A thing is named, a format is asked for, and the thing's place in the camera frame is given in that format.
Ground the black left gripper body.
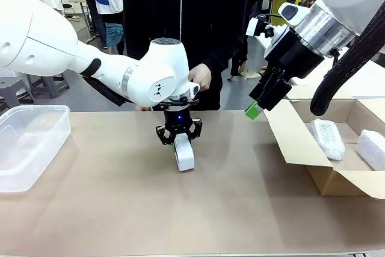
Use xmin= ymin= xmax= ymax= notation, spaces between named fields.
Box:
xmin=162 ymin=105 xmax=194 ymax=136

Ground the white rectangular box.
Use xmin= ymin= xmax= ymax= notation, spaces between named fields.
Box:
xmin=174 ymin=135 xmax=196 ymax=173

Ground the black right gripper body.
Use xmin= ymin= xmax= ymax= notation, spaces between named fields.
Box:
xmin=263 ymin=29 xmax=325 ymax=81

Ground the black left arm cable sleeve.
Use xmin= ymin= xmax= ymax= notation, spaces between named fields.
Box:
xmin=81 ymin=57 xmax=134 ymax=108

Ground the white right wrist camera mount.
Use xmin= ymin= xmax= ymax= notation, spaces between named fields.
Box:
xmin=245 ymin=14 xmax=291 ymax=48

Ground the small desk with white legs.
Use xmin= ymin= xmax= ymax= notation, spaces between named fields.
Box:
xmin=69 ymin=0 xmax=97 ymax=44

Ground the person's left hand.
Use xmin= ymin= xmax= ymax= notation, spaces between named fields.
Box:
xmin=188 ymin=63 xmax=213 ymax=92

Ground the black arm cable sleeve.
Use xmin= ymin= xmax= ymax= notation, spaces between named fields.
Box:
xmin=309 ymin=7 xmax=385 ymax=117
xmin=81 ymin=57 xmax=134 ymax=108

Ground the plain bubble-wrapped clock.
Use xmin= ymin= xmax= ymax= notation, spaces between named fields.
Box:
xmin=356 ymin=129 xmax=385 ymax=172

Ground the clock with speckled label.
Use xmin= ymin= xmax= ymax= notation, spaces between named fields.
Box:
xmin=306 ymin=119 xmax=346 ymax=161

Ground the person's left forearm black sleeve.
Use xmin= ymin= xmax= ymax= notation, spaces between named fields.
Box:
xmin=197 ymin=25 xmax=243 ymax=73

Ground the clear plastic bin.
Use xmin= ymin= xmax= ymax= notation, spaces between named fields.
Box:
xmin=0 ymin=105 xmax=72 ymax=193

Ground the brown cardboard box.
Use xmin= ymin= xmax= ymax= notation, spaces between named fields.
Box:
xmin=263 ymin=97 xmax=385 ymax=200

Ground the person with yellow apron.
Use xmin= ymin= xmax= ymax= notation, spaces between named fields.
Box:
xmin=257 ymin=0 xmax=303 ymax=79

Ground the person in black zip hoodie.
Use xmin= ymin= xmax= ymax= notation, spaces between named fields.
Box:
xmin=122 ymin=0 xmax=250 ymax=112

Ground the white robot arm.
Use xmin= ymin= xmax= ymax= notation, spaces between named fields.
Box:
xmin=0 ymin=0 xmax=202 ymax=112

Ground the black right arm cable sleeve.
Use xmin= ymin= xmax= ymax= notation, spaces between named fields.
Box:
xmin=309 ymin=7 xmax=385 ymax=117

